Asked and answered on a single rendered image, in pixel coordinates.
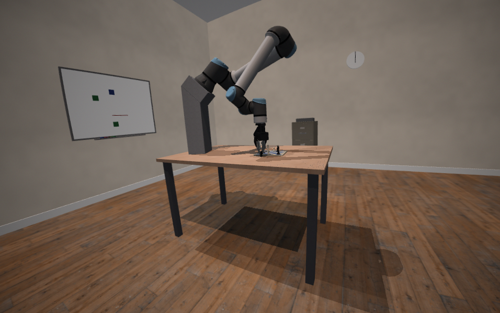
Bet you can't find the blue and cream chessboard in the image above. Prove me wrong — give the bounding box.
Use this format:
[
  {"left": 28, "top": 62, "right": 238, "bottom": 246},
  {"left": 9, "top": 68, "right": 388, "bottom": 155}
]
[{"left": 255, "top": 150, "right": 288, "bottom": 156}]

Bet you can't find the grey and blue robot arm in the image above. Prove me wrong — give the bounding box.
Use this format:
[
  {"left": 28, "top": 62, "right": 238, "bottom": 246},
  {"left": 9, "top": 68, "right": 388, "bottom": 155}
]
[{"left": 195, "top": 26, "right": 297, "bottom": 124}]

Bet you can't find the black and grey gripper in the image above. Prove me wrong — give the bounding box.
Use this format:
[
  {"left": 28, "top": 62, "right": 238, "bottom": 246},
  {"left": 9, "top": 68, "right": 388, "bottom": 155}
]
[{"left": 254, "top": 123, "right": 269, "bottom": 155}]

